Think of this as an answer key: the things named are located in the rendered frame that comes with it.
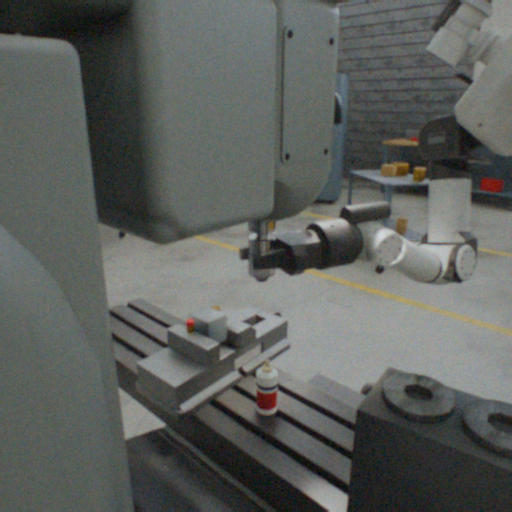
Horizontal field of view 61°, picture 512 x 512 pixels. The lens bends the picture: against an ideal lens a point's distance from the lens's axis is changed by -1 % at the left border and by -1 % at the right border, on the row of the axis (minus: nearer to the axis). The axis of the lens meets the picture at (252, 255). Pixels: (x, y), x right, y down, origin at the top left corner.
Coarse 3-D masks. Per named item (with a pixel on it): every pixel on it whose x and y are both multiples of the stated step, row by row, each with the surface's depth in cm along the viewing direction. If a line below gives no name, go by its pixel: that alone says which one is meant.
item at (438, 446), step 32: (384, 384) 58; (416, 384) 58; (384, 416) 54; (416, 416) 53; (448, 416) 53; (480, 416) 52; (384, 448) 55; (416, 448) 52; (448, 448) 49; (480, 448) 49; (352, 480) 59; (384, 480) 56; (416, 480) 53; (448, 480) 51; (480, 480) 48
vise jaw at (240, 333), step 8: (232, 320) 95; (232, 328) 91; (240, 328) 91; (248, 328) 92; (232, 336) 91; (240, 336) 90; (248, 336) 93; (256, 336) 95; (232, 344) 92; (240, 344) 91
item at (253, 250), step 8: (248, 248) 74; (256, 248) 73; (264, 248) 73; (272, 248) 73; (248, 256) 75; (248, 264) 75; (248, 272) 76; (256, 272) 74; (264, 272) 74; (272, 272) 75
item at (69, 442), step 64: (0, 64) 26; (64, 64) 29; (0, 128) 27; (64, 128) 30; (0, 192) 28; (64, 192) 31; (0, 256) 28; (64, 256) 32; (0, 320) 28; (64, 320) 32; (0, 384) 29; (64, 384) 32; (0, 448) 29; (64, 448) 33
